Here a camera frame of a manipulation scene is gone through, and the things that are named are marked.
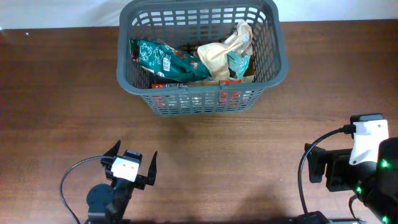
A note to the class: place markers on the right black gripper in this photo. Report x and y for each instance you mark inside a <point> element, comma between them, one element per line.
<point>315,166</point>

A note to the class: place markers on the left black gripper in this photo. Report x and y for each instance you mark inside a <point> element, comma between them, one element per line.
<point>144,179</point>

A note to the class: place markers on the orange spaghetti packet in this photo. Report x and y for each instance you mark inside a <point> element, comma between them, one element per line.
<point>198,83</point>

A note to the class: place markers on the green Nescafe coffee bag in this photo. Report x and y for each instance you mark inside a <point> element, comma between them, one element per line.
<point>167,62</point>

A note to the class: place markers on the beige snack bag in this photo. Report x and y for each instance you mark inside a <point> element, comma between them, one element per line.
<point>215,55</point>

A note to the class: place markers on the mint green snack packet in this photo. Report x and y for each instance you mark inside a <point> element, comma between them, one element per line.
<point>238,64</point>

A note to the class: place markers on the dark grey plastic basket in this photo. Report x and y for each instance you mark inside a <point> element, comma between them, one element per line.
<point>185,25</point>

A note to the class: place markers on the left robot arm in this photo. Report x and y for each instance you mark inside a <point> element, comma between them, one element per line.
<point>108,202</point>

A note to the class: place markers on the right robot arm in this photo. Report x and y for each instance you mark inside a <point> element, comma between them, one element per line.
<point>374,183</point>

